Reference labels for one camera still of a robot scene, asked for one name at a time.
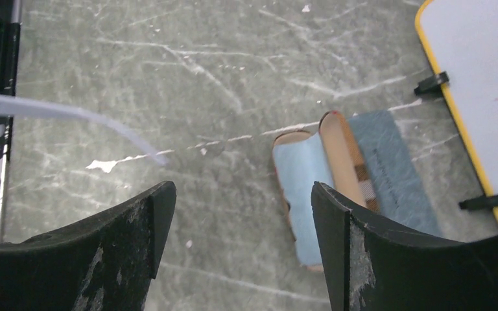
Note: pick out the blue glasses case green lining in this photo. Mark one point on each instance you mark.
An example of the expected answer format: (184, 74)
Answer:
(397, 185)

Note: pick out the white frame sunglasses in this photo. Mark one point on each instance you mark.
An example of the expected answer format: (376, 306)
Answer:
(26, 107)

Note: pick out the plaid glasses case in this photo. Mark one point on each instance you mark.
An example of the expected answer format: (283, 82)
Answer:
(332, 156)

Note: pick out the light blue cloth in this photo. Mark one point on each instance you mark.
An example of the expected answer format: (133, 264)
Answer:
(299, 160)

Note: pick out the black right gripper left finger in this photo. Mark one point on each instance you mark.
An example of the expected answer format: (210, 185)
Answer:
(103, 262)

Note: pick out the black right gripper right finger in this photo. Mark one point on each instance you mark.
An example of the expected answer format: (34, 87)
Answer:
(374, 263)

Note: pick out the yellow framed whiteboard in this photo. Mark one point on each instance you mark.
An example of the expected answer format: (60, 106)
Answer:
(460, 39)

